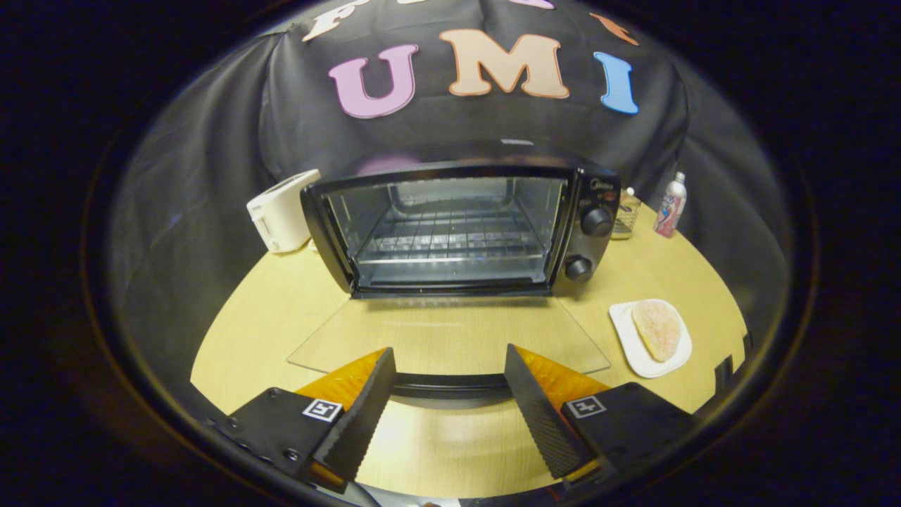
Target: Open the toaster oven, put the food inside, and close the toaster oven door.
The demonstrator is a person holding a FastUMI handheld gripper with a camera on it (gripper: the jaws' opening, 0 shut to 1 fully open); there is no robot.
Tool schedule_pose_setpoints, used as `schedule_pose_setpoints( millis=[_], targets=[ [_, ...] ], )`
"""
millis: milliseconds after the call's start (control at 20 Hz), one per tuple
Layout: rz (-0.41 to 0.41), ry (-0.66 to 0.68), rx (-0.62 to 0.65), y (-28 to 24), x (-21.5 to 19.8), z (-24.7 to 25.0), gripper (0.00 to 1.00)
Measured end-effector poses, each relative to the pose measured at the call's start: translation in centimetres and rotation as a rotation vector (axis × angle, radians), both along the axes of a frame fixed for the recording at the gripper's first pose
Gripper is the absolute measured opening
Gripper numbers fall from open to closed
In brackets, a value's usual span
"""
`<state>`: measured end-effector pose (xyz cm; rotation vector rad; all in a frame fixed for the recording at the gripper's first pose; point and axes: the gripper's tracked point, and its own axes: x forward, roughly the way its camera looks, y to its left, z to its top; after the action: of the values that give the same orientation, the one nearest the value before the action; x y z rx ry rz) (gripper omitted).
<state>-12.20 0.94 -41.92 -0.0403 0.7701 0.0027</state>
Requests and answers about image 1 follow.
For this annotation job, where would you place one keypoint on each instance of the white square plate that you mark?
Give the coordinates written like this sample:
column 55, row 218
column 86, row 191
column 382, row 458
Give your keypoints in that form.
column 633, row 338

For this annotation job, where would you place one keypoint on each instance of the black toaster oven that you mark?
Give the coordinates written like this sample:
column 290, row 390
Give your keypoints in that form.
column 457, row 232

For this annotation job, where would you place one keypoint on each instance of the white and pink spray bottle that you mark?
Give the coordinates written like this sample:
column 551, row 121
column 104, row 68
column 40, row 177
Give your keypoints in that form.
column 671, row 206

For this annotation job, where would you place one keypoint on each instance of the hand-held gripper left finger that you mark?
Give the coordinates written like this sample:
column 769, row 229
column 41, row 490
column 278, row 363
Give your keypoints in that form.
column 366, row 415

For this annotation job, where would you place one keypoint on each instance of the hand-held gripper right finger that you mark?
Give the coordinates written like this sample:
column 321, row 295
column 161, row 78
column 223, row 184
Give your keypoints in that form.
column 538, row 415

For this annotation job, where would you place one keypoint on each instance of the white pop-up toaster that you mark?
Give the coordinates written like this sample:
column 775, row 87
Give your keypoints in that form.
column 283, row 211

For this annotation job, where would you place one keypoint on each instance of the clear glass jar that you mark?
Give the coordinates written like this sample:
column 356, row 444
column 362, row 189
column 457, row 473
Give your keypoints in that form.
column 625, row 215

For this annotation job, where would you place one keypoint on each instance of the black backdrop cloth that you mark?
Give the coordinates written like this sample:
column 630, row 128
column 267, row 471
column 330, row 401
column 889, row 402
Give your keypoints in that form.
column 450, row 127

